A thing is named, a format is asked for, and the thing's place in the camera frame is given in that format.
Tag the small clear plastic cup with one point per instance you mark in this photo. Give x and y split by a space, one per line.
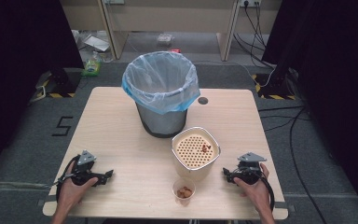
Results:
183 183

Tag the clear plastic package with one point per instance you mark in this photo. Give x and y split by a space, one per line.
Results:
164 39

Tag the brown nuts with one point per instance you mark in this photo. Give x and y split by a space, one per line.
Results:
184 192

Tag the brown food scraps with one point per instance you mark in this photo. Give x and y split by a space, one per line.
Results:
205 148

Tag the beige perforated strainer insert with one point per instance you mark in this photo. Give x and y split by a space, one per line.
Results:
192 152

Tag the white paper sheet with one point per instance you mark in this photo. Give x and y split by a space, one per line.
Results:
97 43

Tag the black stand base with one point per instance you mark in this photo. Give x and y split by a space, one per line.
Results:
276 88
63 82

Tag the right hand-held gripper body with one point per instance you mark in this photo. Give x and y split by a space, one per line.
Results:
248 169

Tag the green plastic packet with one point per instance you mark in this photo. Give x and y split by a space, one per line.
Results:
92 67

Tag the blue plastic bin liner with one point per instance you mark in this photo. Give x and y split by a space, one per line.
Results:
161 77

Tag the grey trash bin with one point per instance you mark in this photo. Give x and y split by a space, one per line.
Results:
163 123

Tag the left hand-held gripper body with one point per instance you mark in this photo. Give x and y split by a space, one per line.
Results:
84 170

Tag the small red object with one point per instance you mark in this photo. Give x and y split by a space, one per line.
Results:
175 50

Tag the person's right hand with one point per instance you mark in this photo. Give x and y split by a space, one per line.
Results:
254 193

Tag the white wall power socket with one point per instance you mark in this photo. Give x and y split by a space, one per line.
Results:
250 2

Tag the black curtain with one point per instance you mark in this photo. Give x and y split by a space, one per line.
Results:
18 62
335 77

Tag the person's left hand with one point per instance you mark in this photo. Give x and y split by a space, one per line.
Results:
71 193

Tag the white square container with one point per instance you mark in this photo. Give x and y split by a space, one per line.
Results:
195 172

